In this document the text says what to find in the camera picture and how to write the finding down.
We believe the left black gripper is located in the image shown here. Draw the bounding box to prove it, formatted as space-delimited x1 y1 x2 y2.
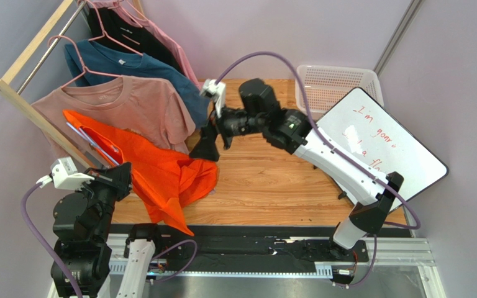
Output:
75 160 132 241

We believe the orange t-shirt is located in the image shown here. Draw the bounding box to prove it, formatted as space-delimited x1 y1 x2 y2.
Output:
63 110 219 236

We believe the light blue wire hanger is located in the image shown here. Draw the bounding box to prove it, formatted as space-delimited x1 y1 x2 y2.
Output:
66 122 119 166

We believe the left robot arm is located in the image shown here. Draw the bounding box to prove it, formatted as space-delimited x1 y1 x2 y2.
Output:
51 157 161 297

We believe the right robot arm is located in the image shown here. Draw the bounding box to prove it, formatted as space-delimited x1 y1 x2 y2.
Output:
189 79 404 250

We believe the mauve pixel-print t-shirt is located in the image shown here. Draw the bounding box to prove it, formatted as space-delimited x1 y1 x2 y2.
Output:
32 76 208 164

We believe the pink hanger on blue shirt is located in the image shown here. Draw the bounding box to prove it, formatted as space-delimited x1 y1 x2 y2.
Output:
62 37 144 88

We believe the blue t-shirt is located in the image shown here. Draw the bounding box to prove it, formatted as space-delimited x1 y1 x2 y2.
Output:
64 39 211 130

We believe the pink hanger on black shirt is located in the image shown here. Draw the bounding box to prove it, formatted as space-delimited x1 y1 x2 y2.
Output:
76 0 144 56

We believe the black t-shirt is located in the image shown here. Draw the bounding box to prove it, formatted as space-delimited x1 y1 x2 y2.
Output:
87 7 183 74

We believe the pink t-shirt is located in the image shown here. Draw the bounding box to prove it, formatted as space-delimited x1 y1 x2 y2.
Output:
94 1 202 89

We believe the white plastic basket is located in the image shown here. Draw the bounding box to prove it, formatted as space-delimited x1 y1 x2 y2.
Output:
296 65 384 120

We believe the whiteboard with red writing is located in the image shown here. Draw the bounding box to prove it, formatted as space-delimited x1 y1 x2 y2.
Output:
311 88 448 201

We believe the metal rack rod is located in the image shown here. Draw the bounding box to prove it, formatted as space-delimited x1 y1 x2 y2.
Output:
16 1 86 94

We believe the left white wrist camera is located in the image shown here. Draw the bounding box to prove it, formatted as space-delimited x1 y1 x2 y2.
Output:
36 157 94 191

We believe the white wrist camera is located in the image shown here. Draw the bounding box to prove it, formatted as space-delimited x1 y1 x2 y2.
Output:
200 79 227 118
36 157 94 191

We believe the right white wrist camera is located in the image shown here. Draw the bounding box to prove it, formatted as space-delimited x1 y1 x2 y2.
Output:
200 79 227 118

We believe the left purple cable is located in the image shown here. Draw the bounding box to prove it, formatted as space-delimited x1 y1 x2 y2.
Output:
20 181 199 298

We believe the purple cable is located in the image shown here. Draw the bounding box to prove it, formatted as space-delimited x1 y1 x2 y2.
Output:
20 181 199 298
214 51 422 289

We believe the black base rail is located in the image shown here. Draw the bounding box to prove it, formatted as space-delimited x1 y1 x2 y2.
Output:
110 224 412 274

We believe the wooden clothes rack frame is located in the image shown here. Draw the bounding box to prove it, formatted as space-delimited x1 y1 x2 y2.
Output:
0 0 157 200

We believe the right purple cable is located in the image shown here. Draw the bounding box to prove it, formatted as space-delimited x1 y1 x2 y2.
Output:
214 51 422 289

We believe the aluminium mounting frame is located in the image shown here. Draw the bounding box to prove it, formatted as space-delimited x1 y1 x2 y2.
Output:
47 231 447 298

